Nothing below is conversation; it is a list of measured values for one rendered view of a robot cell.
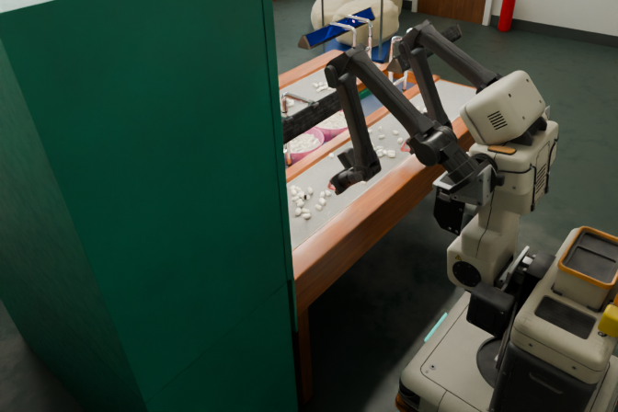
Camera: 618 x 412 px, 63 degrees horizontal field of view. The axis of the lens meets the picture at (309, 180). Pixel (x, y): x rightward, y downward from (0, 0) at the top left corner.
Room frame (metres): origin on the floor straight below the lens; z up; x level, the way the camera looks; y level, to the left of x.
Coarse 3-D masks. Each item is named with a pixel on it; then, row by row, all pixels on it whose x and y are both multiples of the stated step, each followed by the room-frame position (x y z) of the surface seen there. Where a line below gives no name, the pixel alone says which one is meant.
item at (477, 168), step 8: (464, 152) 1.17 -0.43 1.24; (448, 160) 1.15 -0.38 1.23; (456, 160) 1.14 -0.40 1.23; (464, 160) 1.14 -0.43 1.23; (472, 160) 1.14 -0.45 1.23; (448, 168) 1.15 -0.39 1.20; (456, 168) 1.13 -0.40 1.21; (464, 168) 1.12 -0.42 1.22; (472, 168) 1.12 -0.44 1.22; (480, 168) 1.12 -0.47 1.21; (448, 176) 1.16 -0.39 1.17; (456, 176) 1.12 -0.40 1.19; (464, 176) 1.11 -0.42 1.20; (472, 176) 1.09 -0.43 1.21; (456, 184) 1.10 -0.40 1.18; (464, 184) 1.08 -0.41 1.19
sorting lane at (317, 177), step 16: (416, 96) 2.57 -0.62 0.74; (448, 96) 2.55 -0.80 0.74; (464, 96) 2.54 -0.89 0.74; (448, 112) 2.36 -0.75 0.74; (384, 128) 2.22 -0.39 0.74; (400, 128) 2.21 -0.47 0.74; (384, 144) 2.06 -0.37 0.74; (400, 144) 2.05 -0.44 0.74; (336, 160) 1.94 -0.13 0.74; (384, 160) 1.92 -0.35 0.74; (400, 160) 1.91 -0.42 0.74; (304, 176) 1.82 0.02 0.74; (320, 176) 1.82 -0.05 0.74; (288, 192) 1.71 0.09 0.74; (304, 192) 1.70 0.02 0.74; (320, 192) 1.70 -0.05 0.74; (352, 192) 1.68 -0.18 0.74; (304, 208) 1.59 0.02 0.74; (336, 208) 1.58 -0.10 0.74; (304, 224) 1.49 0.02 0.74; (320, 224) 1.49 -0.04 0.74; (304, 240) 1.40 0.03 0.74
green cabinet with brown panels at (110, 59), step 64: (0, 0) 0.79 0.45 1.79; (64, 0) 0.79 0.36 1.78; (128, 0) 0.87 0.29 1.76; (192, 0) 0.97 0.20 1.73; (256, 0) 1.09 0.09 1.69; (0, 64) 0.74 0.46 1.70; (64, 64) 0.77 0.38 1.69; (128, 64) 0.85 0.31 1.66; (192, 64) 0.95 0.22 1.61; (256, 64) 1.07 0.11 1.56; (0, 128) 0.84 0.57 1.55; (64, 128) 0.74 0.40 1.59; (128, 128) 0.82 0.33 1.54; (192, 128) 0.93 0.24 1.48; (256, 128) 1.06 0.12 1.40; (0, 192) 0.99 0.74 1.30; (64, 192) 0.72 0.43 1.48; (128, 192) 0.80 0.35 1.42; (192, 192) 0.90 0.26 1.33; (256, 192) 1.04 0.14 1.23; (0, 256) 1.27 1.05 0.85; (64, 256) 0.80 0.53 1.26; (128, 256) 0.77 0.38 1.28; (192, 256) 0.88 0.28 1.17; (256, 256) 1.02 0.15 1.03; (64, 320) 0.97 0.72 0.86; (128, 320) 0.74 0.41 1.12; (192, 320) 0.85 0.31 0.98; (128, 384) 0.76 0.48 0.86
